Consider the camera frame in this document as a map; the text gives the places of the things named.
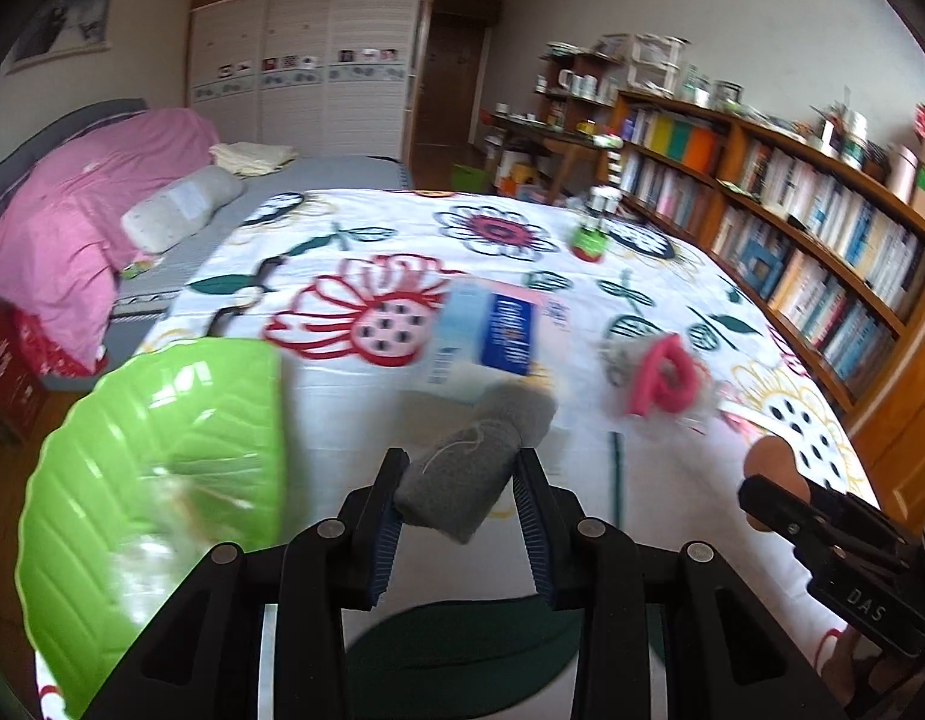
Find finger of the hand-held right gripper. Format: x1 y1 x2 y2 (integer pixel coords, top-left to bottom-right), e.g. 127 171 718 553
798 474 885 524
738 474 831 542

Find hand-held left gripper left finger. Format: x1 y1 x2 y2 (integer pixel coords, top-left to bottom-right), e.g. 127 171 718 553
83 448 411 720

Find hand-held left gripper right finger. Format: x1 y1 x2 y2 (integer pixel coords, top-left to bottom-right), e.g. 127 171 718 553
511 448 846 720

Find peach makeup sponge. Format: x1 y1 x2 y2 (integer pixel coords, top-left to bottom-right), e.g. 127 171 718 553
743 439 812 533

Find grey sock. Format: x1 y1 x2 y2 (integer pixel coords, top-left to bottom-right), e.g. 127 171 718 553
393 382 559 545

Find clear zip plastic bag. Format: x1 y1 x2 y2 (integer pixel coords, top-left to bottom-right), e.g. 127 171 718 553
642 360 734 436

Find pink foam hair roller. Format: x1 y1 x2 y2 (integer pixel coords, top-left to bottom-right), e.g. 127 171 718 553
628 336 704 417

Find green leaf-shaped plastic bowl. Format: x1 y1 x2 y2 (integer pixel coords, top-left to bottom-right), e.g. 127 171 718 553
16 337 287 717

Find blue and white tissue box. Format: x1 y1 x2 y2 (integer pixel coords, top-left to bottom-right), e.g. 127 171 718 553
428 281 542 391

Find wooden bookshelf with books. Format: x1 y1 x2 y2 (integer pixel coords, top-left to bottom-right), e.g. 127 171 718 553
608 90 925 526

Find small green and red toy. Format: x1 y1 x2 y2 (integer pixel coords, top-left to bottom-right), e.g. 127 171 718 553
569 217 609 263

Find grey upholstered bed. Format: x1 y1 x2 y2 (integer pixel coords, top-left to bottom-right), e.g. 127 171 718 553
0 97 414 391

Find red floral bag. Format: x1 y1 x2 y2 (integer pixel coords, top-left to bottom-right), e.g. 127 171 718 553
12 311 110 380

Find wooden desk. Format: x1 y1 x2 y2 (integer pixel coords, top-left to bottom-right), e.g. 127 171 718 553
484 111 621 203

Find grey-white pillow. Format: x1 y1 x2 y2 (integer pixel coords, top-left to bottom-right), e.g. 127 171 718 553
121 165 246 254

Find folded cream blanket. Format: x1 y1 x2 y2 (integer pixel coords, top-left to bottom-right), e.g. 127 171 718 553
209 141 298 177

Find red quilt box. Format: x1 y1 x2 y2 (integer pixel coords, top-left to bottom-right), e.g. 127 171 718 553
0 300 47 443

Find small wooden shelf rack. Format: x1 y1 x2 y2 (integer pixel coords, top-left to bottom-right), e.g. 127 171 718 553
537 49 621 128

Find pink quilt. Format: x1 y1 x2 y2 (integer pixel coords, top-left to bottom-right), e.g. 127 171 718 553
0 106 221 376

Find white plastic storage rack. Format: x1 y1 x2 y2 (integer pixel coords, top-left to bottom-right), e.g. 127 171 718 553
597 34 692 95

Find dark wooden door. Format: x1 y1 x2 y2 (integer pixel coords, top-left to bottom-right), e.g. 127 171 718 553
413 0 504 170

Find white sliding-door wardrobe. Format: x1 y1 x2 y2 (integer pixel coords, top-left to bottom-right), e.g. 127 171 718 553
186 0 441 166

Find framed wall photo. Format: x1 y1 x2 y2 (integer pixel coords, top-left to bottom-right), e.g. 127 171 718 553
4 0 114 76

